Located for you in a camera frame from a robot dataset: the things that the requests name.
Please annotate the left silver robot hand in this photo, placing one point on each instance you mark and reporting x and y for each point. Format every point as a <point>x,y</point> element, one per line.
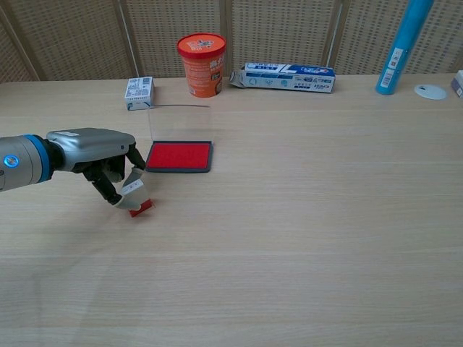
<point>90,148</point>

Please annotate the white red-faced stamp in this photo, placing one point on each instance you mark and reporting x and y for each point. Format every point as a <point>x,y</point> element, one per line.
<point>139,200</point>

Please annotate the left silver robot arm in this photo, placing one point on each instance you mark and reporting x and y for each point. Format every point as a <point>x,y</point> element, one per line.
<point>21,162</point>

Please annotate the small white printed box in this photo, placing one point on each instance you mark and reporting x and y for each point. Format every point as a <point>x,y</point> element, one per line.
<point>139,92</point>

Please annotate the red ink pad with lid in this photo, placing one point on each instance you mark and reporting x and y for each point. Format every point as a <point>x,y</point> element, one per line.
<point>179,157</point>

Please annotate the orange instant noodle cup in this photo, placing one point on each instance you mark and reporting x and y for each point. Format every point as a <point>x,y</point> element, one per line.
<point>202,68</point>

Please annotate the white blue toothpaste box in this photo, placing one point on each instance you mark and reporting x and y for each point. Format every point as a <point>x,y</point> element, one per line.
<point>285,77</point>

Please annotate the wicker folding screen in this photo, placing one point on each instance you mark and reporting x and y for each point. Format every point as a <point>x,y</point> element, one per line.
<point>289,32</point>

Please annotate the tall blue cylinder tube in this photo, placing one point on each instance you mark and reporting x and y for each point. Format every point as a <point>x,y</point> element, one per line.
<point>399,50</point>

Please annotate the white round disc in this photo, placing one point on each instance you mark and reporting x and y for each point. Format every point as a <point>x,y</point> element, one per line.
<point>430,92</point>

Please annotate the small purple white box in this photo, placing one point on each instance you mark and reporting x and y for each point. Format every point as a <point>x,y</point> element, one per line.
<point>458,83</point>

